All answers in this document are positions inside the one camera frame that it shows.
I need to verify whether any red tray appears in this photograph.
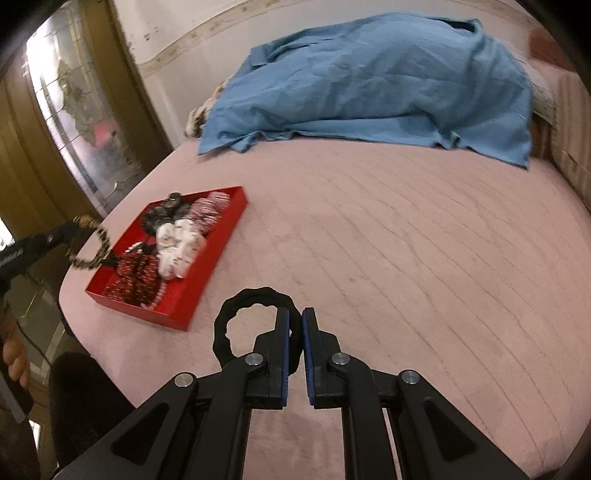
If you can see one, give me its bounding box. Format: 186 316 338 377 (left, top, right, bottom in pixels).
84 186 249 332

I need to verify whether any floral blanket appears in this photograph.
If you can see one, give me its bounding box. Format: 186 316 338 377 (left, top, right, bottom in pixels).
184 76 232 138

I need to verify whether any striped pillow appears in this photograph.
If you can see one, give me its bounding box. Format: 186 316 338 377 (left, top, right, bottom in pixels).
529 58 591 208

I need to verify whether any wooden door with glass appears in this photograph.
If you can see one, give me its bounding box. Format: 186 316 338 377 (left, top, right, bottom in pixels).
0 0 175 333

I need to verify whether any person's left hand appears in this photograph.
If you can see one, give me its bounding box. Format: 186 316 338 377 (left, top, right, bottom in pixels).
0 305 33 386

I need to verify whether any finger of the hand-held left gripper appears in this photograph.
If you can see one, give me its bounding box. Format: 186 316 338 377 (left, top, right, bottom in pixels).
41 220 100 252

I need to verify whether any blue cloth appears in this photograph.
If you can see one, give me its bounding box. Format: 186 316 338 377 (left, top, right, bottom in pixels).
198 11 534 169

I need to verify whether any white bead bracelet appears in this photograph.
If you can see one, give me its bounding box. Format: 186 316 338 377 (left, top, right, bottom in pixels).
124 242 169 309

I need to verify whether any black chair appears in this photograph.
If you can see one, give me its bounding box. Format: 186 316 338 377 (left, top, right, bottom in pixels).
47 351 137 474

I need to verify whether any black fabric hair tie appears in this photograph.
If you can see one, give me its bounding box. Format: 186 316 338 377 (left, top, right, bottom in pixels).
212 287 305 377

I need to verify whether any black ruffled scrunchie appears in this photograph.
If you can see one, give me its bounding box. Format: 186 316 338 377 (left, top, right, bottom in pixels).
141 191 192 236

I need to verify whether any red bow hair tie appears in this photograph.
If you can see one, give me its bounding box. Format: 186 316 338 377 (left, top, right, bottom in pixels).
102 244 162 305

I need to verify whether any red white striped scrunchie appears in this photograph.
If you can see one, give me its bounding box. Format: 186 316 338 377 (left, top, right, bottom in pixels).
187 193 232 234

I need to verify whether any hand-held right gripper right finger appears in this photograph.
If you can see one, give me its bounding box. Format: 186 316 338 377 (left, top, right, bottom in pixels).
301 307 532 480

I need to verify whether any white cherry print scrunchie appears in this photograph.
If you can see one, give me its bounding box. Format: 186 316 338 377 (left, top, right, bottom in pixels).
155 219 208 280

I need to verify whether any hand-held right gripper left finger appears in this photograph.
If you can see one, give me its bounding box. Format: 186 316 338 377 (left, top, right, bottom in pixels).
53 307 291 480

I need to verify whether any black gold hair tie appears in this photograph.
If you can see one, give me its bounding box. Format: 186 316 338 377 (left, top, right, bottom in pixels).
69 215 112 271

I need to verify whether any pink bed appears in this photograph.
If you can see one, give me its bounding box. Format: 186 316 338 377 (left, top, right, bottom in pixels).
59 55 591 480

